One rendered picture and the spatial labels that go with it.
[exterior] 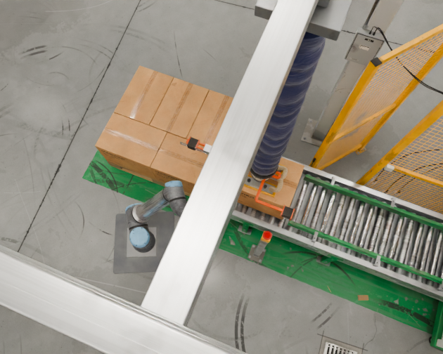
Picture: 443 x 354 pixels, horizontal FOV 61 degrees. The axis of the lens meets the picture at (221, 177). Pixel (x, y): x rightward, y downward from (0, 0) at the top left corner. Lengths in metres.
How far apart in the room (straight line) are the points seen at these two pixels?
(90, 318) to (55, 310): 0.06
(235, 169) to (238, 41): 4.16
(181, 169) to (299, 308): 1.77
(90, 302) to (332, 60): 4.56
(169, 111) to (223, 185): 3.02
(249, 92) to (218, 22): 4.22
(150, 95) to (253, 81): 3.04
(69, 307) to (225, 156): 0.46
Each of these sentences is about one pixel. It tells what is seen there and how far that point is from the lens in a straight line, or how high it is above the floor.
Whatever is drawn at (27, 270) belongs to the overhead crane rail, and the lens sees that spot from 0.76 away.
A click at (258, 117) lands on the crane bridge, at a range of 0.95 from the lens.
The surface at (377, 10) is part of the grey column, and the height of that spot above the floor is 1.94.
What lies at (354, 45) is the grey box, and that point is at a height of 1.65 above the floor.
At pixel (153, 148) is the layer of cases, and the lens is 3.71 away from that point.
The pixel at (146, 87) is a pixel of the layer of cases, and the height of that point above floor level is 0.54.
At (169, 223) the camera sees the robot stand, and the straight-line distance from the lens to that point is 3.24.
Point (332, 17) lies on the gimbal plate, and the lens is 1.40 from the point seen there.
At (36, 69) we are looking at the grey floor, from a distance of 5.29.
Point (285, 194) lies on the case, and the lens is 3.10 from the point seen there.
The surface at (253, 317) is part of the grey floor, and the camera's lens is 3.89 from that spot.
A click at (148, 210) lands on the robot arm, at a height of 1.21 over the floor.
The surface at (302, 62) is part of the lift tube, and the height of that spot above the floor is 2.60.
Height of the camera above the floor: 3.88
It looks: 71 degrees down
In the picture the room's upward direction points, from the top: 2 degrees counter-clockwise
